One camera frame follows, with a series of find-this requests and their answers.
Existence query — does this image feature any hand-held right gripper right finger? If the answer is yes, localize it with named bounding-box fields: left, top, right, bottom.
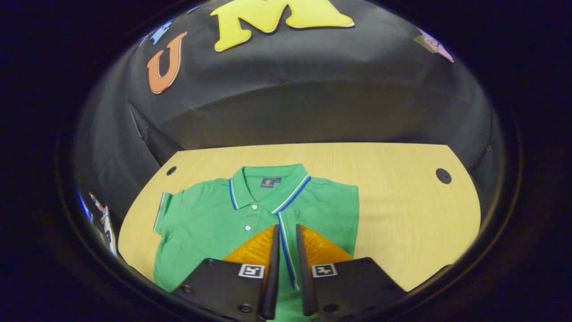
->
left=295, top=223, right=408, bottom=322

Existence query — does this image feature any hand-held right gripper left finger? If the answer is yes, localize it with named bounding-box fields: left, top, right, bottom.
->
left=171, top=224, right=281, bottom=322

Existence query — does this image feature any green T-shirt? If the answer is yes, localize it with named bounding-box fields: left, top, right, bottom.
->
left=152, top=163, right=360, bottom=322

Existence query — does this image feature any black backdrop cloth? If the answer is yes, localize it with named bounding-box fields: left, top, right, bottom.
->
left=74, top=0, right=508, bottom=269

